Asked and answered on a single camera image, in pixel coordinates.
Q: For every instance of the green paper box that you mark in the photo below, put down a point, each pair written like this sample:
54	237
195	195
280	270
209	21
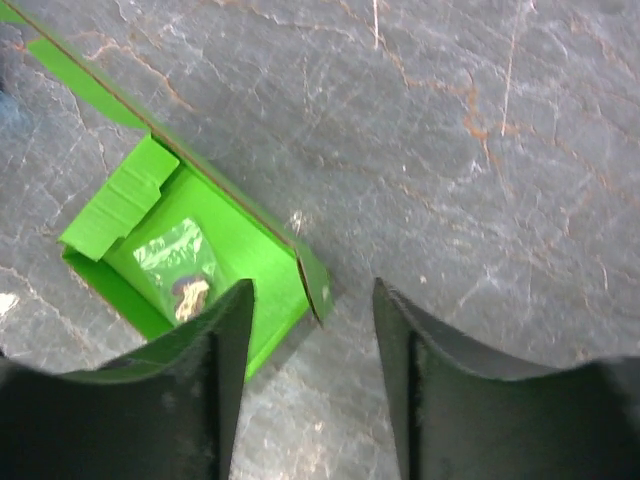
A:
160	183

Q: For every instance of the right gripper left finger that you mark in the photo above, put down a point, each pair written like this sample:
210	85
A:
166	410

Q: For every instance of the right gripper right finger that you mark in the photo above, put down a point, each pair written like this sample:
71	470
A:
460	409

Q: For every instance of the small clear plastic scrap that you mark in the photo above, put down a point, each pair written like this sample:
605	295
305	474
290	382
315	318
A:
182	267

